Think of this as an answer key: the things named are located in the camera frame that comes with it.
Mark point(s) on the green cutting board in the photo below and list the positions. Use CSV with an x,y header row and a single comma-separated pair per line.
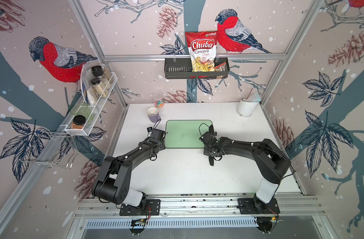
x,y
185,134

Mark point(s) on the chrome wire wall rack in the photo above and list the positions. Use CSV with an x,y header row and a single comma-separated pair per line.
x,y
60,151

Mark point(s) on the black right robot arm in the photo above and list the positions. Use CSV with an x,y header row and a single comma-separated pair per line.
x,y
272,163

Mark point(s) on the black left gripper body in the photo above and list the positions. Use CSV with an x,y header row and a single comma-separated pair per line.
x,y
162,145

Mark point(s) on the green glass bowl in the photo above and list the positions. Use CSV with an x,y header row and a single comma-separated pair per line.
x,y
83,109

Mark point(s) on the red Chuba cassava chips bag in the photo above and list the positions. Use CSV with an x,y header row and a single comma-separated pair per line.
x,y
202,48

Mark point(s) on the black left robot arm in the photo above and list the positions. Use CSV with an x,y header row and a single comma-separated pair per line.
x,y
112,183

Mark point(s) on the short jar with black lid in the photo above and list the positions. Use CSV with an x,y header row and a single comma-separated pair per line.
x,y
78,122

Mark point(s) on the black-lid spice jar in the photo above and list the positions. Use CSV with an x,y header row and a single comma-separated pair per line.
x,y
99,87
99,73

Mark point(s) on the black-lid spice jar rear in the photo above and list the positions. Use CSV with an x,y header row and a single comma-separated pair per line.
x,y
99,73

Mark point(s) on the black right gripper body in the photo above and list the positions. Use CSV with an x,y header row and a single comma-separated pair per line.
x,y
207,152

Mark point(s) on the clear cup with candies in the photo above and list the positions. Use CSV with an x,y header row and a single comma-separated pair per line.
x,y
158,99

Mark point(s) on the white utensil holder cup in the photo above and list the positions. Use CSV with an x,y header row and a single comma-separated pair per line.
x,y
247,106

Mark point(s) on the purple mug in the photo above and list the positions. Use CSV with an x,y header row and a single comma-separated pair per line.
x,y
153,114

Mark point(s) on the black wire wall basket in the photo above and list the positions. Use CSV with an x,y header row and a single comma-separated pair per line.
x,y
185,68

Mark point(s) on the black-lid spice jar front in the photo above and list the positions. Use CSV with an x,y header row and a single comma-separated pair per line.
x,y
99,87

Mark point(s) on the clear acrylic wall shelf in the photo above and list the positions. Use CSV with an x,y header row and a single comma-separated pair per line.
x,y
90,97

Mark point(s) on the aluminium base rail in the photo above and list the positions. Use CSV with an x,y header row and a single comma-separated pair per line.
x,y
187,206

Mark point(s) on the small dark snack packet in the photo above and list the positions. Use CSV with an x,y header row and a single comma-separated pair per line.
x,y
221,68

